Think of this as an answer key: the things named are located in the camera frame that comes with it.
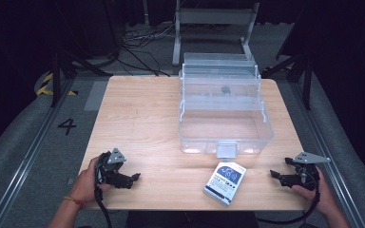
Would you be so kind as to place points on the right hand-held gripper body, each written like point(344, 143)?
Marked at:
point(309, 164)

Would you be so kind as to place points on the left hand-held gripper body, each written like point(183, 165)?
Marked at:
point(114, 157)

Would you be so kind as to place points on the white and blue packet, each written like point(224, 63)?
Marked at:
point(225, 182)

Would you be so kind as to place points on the clear plastic storage box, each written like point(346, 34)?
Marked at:
point(225, 107)

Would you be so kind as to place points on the person's right hand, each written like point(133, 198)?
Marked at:
point(324, 196)

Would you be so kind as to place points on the person's left hand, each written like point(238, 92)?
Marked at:
point(84, 185)

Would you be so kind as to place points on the small grey floor tape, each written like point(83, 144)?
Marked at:
point(71, 181)

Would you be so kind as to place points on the grey floor tape patch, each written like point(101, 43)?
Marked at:
point(95, 95)

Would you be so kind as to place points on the black stand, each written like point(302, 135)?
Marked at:
point(57, 79)
point(307, 82)

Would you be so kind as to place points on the yellow and black floor tape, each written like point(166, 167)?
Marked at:
point(46, 88)

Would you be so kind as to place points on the grey metal stand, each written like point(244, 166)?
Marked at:
point(214, 15)

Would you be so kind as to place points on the metal floor rail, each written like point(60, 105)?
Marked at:
point(28, 152)
point(326, 142)

